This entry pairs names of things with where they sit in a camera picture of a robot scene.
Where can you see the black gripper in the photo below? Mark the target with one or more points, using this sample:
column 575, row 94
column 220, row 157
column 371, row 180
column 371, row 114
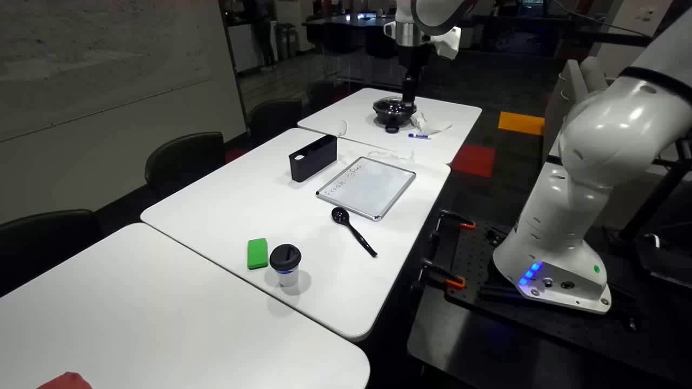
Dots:
column 415, row 58

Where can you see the black cutlery box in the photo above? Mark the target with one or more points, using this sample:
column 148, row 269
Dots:
column 311, row 161

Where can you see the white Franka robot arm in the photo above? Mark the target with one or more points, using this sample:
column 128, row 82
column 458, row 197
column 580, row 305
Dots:
column 568, row 208

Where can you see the black bowl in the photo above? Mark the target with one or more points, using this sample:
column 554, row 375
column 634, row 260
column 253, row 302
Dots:
column 391, row 109

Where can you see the small blue item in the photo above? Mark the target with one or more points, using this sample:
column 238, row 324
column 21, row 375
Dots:
column 418, row 135

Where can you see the silver metal tray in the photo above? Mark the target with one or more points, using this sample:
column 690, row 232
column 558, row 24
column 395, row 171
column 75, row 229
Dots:
column 367, row 187

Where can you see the black chair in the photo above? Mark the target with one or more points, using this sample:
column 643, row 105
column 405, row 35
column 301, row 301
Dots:
column 272, row 119
column 44, row 241
column 183, row 158

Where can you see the orange black clamp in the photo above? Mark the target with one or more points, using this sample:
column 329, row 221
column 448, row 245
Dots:
column 455, row 221
column 446, row 277

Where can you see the black plastic spoon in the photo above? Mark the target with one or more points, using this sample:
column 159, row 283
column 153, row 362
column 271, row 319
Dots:
column 339, row 214

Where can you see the clear cup with black lid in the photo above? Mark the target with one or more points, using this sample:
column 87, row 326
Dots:
column 286, row 257

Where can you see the green rectangular block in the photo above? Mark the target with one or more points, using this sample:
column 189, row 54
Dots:
column 257, row 253

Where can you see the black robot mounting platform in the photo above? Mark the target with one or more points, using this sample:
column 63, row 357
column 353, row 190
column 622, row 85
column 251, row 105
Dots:
column 489, row 337

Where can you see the black metal stand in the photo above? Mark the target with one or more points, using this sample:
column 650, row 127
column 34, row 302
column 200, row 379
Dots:
column 659, row 194

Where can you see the red item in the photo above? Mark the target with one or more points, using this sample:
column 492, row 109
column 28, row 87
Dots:
column 65, row 381

